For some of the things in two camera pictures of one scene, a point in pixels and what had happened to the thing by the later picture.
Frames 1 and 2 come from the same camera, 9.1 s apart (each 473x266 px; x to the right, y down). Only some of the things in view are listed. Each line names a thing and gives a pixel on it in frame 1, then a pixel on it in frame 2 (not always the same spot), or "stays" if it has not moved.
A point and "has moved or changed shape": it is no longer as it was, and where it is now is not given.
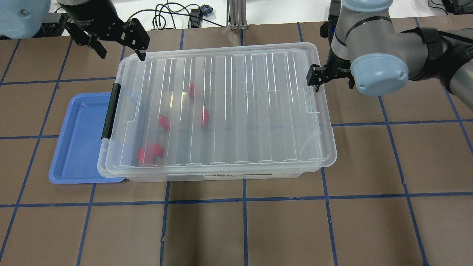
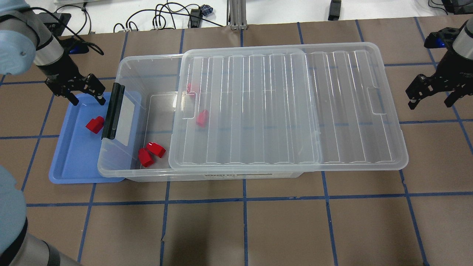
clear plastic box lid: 219,108 has moved or changed shape
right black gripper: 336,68 to 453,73
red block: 164,122 to 95,125
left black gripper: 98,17 to 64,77
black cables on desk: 194,11 stays
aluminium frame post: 236,14 stays
